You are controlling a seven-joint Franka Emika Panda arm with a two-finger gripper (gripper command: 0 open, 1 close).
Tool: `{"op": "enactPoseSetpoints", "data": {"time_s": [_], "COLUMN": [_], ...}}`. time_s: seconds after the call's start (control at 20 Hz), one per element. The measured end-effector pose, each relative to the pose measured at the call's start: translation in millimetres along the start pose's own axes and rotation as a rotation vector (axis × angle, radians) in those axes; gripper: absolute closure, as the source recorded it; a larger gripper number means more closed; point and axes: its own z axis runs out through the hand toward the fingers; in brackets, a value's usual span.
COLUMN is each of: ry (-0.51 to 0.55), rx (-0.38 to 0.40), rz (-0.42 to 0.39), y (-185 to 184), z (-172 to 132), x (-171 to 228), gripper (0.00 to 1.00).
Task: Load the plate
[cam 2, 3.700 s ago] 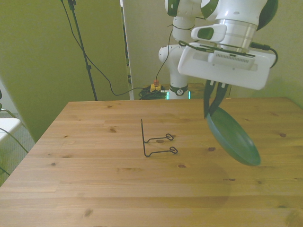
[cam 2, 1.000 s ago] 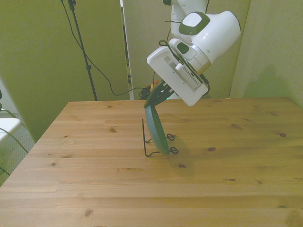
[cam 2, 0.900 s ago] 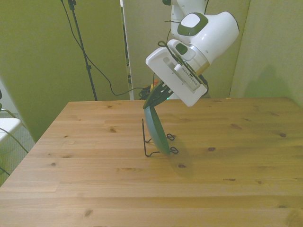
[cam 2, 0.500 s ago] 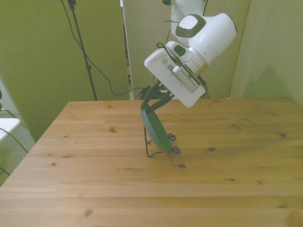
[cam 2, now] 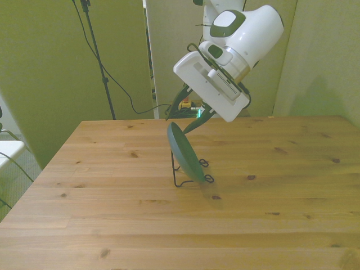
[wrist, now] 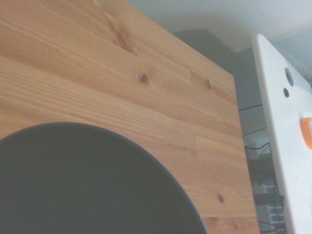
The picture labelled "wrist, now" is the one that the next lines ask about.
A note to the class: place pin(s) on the dark green round plate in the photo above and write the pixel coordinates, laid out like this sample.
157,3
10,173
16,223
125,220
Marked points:
85,185

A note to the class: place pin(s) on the white panel with holes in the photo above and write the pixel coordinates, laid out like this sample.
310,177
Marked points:
287,151

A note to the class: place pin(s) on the orange plastic tab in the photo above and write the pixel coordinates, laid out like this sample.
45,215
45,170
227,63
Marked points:
306,129

